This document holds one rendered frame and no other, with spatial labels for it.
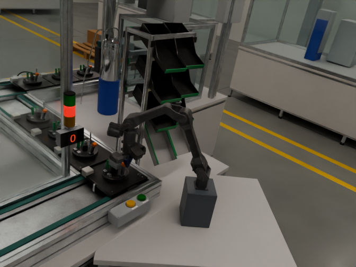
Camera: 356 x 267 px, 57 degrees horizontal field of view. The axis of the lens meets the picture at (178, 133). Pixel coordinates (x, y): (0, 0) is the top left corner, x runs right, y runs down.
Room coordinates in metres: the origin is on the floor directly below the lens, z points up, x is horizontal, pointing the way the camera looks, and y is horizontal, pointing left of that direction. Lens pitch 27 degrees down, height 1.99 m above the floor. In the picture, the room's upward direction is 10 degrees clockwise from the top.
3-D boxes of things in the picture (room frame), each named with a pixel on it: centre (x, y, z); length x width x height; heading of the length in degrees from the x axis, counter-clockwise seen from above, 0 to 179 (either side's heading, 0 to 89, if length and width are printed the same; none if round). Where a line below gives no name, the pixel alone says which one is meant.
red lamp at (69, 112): (1.31, 0.49, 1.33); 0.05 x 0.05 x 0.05
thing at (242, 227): (1.35, -0.14, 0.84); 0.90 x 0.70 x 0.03; 98
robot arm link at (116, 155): (1.35, 0.22, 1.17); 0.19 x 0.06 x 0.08; 144
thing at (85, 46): (6.64, 1.82, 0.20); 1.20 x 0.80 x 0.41; 53
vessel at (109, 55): (2.35, 0.58, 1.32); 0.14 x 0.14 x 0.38
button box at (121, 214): (1.20, 0.16, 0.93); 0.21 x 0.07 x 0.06; 144
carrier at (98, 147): (1.55, 0.49, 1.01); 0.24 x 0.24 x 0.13; 54
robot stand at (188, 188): (1.30, -0.15, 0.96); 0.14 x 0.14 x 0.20; 8
